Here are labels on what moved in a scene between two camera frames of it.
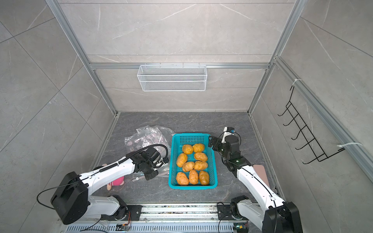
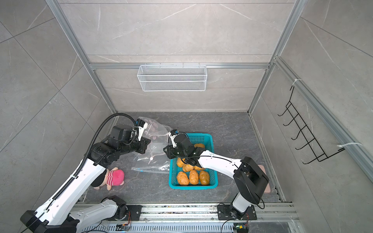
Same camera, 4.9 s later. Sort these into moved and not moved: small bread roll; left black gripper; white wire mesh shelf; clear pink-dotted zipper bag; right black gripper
Moved: right black gripper; clear pink-dotted zipper bag; left black gripper
Not moved: white wire mesh shelf; small bread roll
